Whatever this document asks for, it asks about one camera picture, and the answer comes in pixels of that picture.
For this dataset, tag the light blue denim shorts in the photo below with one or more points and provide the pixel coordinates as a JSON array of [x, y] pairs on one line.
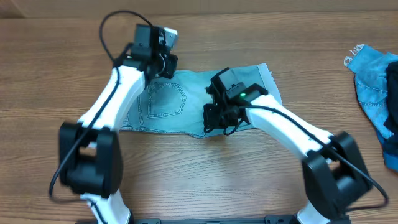
[[172, 106]]

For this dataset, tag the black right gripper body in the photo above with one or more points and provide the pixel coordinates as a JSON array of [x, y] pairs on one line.
[[210, 116]]

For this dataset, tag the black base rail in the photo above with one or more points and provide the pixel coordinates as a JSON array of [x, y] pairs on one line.
[[211, 221]]

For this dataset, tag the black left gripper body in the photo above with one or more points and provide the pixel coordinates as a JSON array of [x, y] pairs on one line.
[[170, 66]]

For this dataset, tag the blue denim garment pile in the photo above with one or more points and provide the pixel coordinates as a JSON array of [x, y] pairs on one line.
[[375, 80]]

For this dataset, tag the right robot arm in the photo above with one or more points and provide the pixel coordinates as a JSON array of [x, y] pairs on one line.
[[334, 172]]

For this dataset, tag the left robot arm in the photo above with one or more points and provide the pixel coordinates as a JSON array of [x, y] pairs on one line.
[[91, 164]]

